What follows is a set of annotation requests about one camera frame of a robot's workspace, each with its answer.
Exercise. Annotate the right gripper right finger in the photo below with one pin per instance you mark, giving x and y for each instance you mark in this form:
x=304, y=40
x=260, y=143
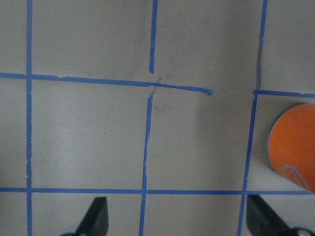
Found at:
x=262, y=220

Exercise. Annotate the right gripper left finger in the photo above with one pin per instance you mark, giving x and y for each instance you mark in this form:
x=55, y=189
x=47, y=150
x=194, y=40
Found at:
x=95, y=221

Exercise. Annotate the orange can with silver lid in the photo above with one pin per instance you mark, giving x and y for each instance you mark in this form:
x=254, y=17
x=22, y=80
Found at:
x=291, y=146

